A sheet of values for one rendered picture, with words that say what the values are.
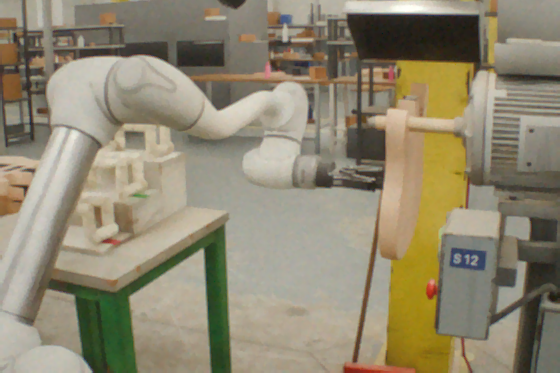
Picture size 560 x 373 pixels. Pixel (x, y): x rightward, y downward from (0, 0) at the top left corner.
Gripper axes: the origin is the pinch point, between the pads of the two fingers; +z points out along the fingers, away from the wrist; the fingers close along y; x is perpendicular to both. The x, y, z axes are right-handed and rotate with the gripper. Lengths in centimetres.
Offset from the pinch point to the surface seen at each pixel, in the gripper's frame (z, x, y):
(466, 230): 22, 5, 45
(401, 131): 4.4, 16.3, 17.2
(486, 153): 23.5, 14.5, 23.5
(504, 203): 28.1, 4.4, 23.7
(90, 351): -106, -76, 1
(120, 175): -69, 0, 21
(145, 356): -122, -113, -52
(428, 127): 9.7, 16.8, 13.0
